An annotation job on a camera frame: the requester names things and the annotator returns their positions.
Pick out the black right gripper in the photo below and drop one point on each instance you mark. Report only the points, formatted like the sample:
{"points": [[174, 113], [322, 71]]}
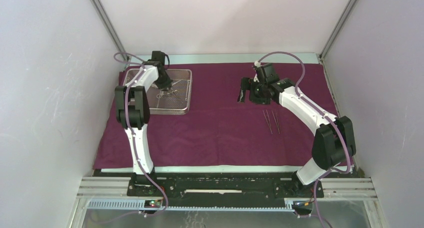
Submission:
{"points": [[248, 84]]}

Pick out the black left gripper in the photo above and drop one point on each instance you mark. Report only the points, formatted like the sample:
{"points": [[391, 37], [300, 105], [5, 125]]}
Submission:
{"points": [[167, 84]]}

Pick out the metal mesh instrument tray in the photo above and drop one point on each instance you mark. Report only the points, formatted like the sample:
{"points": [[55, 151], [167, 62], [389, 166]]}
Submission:
{"points": [[176, 100]]}

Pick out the magenta surgical wrap cloth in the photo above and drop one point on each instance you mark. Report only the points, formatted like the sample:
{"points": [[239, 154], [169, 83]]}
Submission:
{"points": [[217, 130]]}

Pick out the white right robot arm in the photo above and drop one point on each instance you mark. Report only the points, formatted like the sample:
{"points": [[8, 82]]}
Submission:
{"points": [[334, 140]]}

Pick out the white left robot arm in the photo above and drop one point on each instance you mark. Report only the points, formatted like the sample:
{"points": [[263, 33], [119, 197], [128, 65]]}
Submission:
{"points": [[133, 111]]}

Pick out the steel surgical scissors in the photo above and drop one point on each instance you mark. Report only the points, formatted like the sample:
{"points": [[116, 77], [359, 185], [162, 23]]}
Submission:
{"points": [[170, 92]]}

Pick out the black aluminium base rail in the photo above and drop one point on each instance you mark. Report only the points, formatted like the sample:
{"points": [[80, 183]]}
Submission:
{"points": [[220, 192]]}

